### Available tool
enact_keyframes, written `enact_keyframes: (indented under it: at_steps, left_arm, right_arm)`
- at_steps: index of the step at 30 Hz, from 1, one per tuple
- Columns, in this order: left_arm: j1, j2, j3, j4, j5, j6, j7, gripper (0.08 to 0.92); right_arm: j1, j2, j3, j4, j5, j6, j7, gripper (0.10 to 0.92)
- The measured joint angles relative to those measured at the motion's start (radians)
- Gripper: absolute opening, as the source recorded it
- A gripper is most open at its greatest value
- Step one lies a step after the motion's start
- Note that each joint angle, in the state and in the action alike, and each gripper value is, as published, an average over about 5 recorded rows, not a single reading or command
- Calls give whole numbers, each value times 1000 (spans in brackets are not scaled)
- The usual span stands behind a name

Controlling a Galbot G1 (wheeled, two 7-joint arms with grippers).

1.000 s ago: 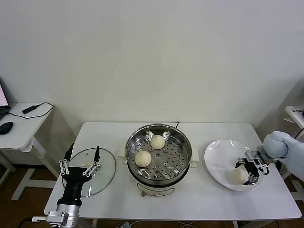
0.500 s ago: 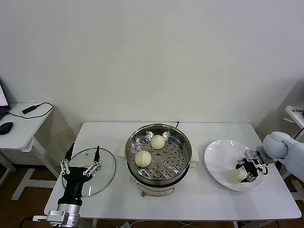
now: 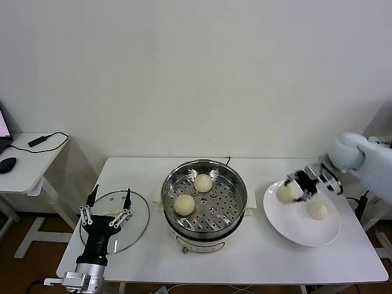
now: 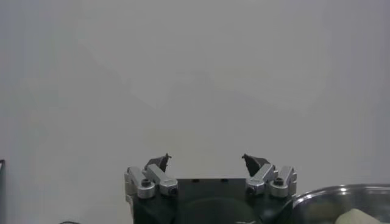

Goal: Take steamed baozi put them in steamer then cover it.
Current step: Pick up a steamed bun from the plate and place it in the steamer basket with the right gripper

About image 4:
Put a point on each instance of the steel perforated steamer pot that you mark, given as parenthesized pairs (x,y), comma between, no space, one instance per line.
(335,194)

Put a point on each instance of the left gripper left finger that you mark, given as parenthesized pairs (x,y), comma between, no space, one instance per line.
(158,176)

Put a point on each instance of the white steamed baozi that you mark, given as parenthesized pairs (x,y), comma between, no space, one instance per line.
(356,217)

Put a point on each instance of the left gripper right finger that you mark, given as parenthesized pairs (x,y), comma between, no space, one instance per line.
(262,175)

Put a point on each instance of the open laptop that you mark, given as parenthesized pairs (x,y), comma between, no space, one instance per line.
(2,194)

